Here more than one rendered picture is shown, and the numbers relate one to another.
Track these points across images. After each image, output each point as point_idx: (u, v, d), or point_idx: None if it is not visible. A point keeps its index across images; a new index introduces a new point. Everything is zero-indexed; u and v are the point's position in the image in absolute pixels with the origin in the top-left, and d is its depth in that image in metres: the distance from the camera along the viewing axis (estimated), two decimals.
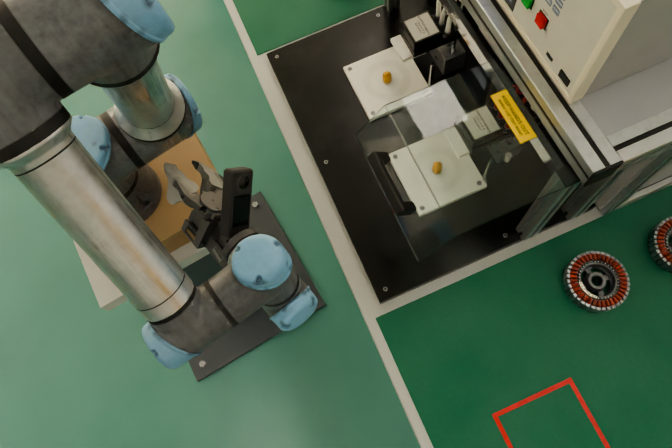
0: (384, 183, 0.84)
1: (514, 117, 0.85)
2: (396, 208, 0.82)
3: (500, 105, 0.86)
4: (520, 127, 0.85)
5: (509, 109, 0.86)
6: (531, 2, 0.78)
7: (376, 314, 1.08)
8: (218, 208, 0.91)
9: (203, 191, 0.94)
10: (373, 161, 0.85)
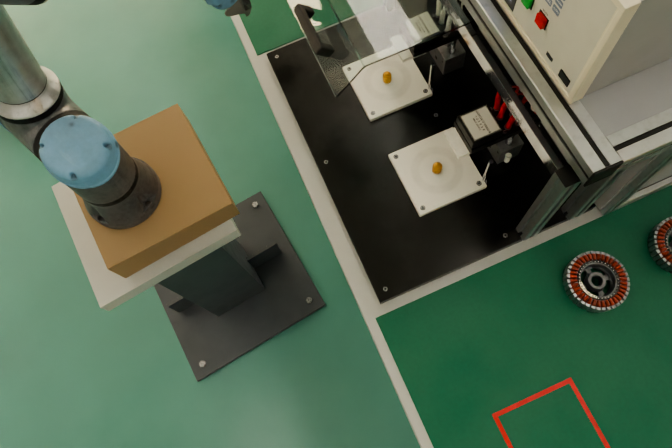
0: (306, 28, 0.96)
1: None
2: (315, 47, 0.94)
3: None
4: None
5: None
6: (531, 2, 0.78)
7: (376, 314, 1.08)
8: None
9: None
10: (297, 11, 0.97)
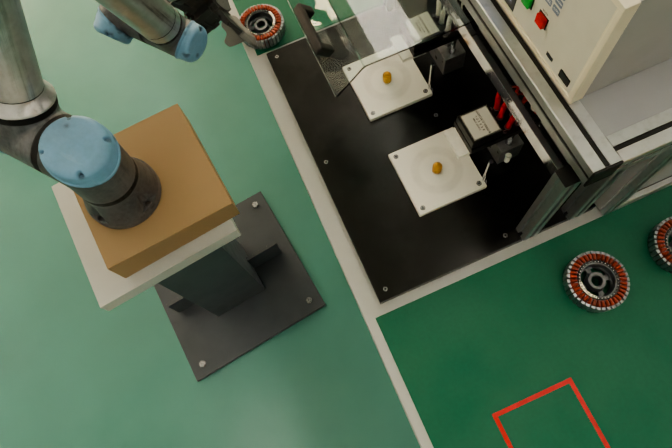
0: (306, 28, 0.96)
1: None
2: (315, 47, 0.94)
3: None
4: None
5: None
6: (531, 2, 0.78)
7: (376, 314, 1.08)
8: None
9: None
10: (297, 11, 0.97)
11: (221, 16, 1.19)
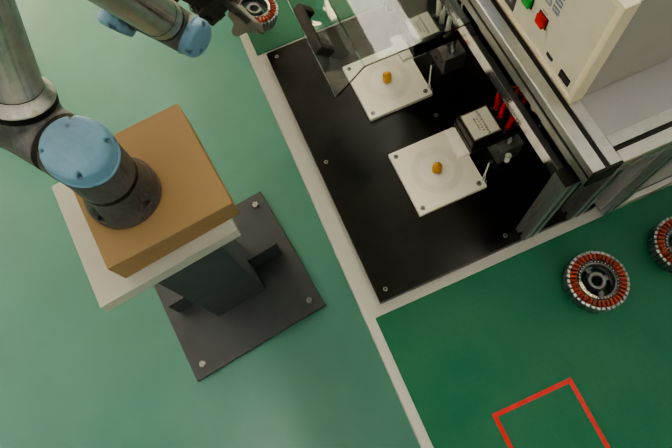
0: (306, 28, 0.96)
1: None
2: (315, 47, 0.94)
3: None
4: None
5: None
6: (531, 2, 0.78)
7: (376, 314, 1.08)
8: None
9: None
10: (297, 11, 0.97)
11: (229, 6, 1.18)
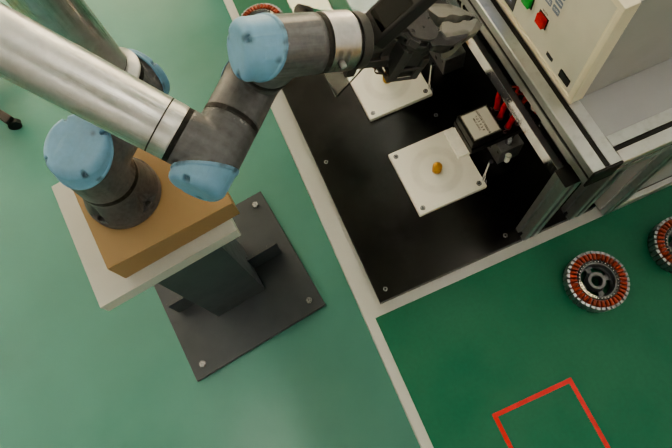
0: None
1: None
2: None
3: None
4: None
5: None
6: (531, 2, 0.78)
7: (376, 314, 1.08)
8: None
9: (428, 11, 0.74)
10: (297, 11, 0.97)
11: (439, 49, 0.72)
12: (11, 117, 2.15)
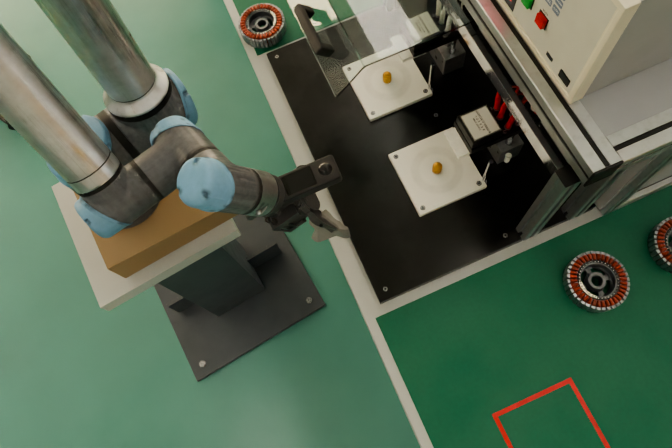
0: (306, 28, 0.96)
1: None
2: (315, 47, 0.94)
3: None
4: None
5: None
6: (531, 2, 0.78)
7: (376, 314, 1.08)
8: None
9: None
10: (297, 11, 0.97)
11: (312, 218, 0.96)
12: None
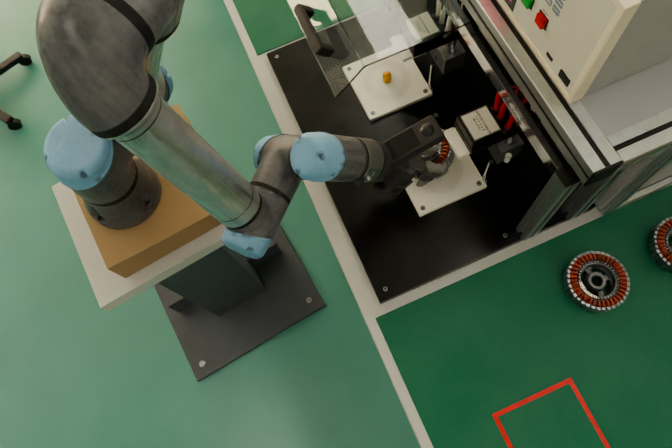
0: (306, 28, 0.96)
1: None
2: (315, 47, 0.94)
3: None
4: None
5: None
6: (531, 2, 0.78)
7: (376, 314, 1.08)
8: None
9: None
10: (297, 11, 0.97)
11: (423, 178, 1.00)
12: (11, 117, 2.15)
